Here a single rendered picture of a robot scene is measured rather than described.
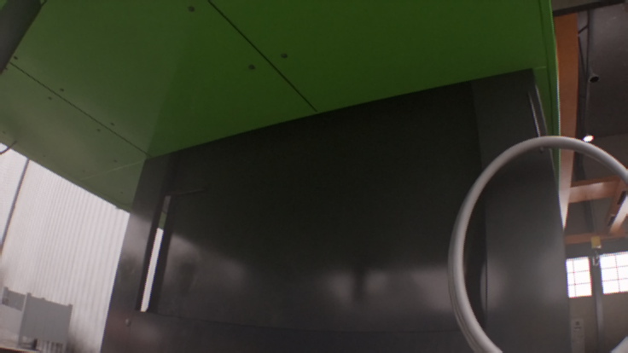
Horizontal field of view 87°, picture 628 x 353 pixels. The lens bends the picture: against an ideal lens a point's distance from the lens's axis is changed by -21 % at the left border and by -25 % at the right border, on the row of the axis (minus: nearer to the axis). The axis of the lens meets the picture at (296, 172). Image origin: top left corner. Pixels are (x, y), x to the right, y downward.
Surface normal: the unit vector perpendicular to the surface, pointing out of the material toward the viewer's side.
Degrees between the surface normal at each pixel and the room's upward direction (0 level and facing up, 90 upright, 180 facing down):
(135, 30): 177
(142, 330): 88
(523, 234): 88
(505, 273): 88
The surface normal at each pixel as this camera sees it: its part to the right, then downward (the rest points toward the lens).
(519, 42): -0.12, 0.89
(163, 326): -0.53, -0.43
